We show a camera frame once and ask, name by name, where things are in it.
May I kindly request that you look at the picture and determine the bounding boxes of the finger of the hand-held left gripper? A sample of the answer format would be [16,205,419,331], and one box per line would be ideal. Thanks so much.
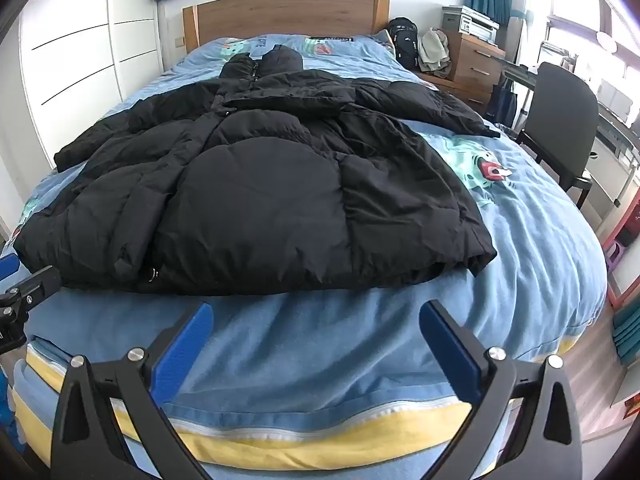
[0,254,62,313]

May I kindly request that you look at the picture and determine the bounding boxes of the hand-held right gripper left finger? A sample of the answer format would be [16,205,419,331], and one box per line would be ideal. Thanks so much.
[50,301,215,480]

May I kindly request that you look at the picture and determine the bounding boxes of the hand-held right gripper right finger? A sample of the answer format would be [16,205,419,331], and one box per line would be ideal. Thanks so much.
[419,300,583,480]

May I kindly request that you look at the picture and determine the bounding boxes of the black puffer jacket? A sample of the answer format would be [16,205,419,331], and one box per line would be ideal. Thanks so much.
[13,44,502,297]

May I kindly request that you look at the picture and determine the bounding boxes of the bed with blue cover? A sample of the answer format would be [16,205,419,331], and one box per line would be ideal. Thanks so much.
[0,34,608,480]

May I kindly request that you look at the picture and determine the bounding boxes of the stack of teal mats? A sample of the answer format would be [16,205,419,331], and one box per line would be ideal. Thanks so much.
[612,305,640,366]

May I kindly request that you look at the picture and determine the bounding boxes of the pink framed rack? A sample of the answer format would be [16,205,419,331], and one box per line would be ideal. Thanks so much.
[602,205,640,308]

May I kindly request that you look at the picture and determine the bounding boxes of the white wardrobe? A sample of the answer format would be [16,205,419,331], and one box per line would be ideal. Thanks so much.
[17,0,166,171]

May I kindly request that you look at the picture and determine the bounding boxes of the dark blue tote bag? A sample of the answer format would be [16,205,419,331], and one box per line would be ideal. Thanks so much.
[487,82,518,128]

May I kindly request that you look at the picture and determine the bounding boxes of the black chair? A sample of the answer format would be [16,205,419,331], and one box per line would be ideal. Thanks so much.
[515,62,599,210]

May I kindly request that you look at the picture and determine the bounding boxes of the glass desk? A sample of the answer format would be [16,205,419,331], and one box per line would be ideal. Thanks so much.
[500,57,640,163]

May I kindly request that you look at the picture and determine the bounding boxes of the wooden dresser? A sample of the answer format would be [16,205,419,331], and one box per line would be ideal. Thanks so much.
[417,29,507,113]

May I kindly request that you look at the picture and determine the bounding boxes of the beige bag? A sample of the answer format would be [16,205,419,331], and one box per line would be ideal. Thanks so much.
[417,27,453,73]

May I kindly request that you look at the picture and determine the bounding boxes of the black backpack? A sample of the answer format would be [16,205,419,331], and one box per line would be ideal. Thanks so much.
[387,17,421,68]

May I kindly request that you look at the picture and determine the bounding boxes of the white printer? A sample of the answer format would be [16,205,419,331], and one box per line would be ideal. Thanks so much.
[441,5,500,42]

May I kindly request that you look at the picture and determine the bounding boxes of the wooden bed headboard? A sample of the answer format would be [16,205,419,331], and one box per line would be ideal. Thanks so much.
[182,0,391,55]

